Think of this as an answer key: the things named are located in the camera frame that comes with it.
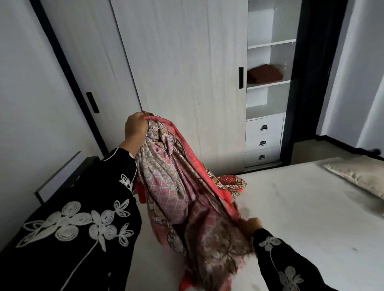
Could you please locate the white wardrobe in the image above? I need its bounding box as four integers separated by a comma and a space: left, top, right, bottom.
30, 0, 302, 174

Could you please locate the dark room door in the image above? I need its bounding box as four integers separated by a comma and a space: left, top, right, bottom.
282, 0, 348, 165

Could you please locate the white board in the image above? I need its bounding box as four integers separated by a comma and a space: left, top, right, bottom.
34, 151, 82, 204

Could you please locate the person's left hand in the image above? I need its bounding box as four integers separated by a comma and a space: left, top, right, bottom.
124, 112, 150, 148

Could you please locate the red patterned bedsheet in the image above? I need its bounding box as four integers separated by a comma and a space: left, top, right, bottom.
135, 111, 256, 291

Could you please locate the black floral blouse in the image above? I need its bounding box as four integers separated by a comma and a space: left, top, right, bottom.
0, 147, 340, 291

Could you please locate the white mattress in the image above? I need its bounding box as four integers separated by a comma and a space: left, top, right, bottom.
126, 157, 384, 291

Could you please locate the brown bed sheet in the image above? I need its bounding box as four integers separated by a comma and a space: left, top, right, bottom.
247, 64, 284, 84

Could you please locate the beige pillow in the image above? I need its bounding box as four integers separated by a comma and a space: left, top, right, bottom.
324, 155, 384, 200

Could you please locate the person's right hand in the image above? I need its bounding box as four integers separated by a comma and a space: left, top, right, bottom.
238, 217, 264, 240

